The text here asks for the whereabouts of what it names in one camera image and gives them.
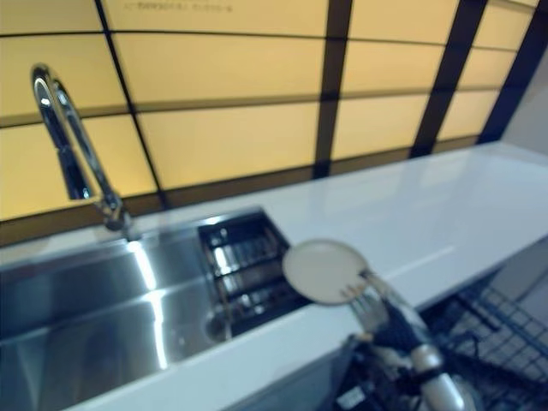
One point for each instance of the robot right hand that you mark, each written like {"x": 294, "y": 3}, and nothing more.
{"x": 398, "y": 325}

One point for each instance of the beige plate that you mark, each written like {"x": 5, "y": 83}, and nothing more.
{"x": 321, "y": 269}

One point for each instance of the black sink drying rack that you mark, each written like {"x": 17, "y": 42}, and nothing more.
{"x": 248, "y": 265}

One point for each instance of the stainless steel sink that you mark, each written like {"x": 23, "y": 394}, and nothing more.
{"x": 85, "y": 308}

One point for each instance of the chrome kitchen faucet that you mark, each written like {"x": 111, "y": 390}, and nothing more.
{"x": 64, "y": 141}

